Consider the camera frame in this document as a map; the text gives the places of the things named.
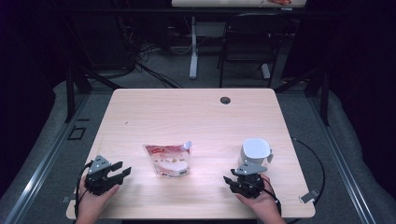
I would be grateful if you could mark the black folding chair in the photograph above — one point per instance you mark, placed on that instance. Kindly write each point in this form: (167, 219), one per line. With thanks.
(253, 37)

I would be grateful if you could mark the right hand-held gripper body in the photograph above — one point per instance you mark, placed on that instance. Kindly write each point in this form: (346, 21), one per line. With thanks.
(249, 183)

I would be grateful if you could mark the white desk leg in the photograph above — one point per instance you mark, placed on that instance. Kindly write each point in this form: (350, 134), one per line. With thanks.
(194, 46)

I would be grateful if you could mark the person's right hand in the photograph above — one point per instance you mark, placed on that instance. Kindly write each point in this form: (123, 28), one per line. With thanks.
(264, 203)

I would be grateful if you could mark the white lidded container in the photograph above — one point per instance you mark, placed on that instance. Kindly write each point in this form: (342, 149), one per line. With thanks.
(255, 151)

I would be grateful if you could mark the white desk foot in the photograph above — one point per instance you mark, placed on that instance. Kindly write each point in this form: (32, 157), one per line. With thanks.
(265, 71)

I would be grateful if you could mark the black metal frame stand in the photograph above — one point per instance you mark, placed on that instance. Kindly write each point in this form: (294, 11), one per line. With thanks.
(325, 96)
(71, 93)

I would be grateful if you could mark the orange object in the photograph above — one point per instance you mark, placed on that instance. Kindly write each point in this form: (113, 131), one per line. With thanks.
(280, 1)

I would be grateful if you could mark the small grey table bracket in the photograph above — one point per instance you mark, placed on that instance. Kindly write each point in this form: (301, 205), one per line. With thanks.
(67, 199)

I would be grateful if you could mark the red and white spout pouch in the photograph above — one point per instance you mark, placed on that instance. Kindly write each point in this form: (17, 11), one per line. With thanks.
(169, 160)

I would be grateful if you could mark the black square floor socket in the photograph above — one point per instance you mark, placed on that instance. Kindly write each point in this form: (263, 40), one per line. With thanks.
(77, 133)

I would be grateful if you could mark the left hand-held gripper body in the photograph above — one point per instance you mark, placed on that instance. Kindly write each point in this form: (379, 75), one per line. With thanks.
(98, 180)

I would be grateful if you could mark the person's left hand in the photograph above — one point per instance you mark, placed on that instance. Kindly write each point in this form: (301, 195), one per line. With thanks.
(90, 203)

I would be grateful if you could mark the aluminium floor rail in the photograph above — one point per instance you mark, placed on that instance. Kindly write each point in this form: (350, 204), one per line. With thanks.
(40, 168)
(345, 168)

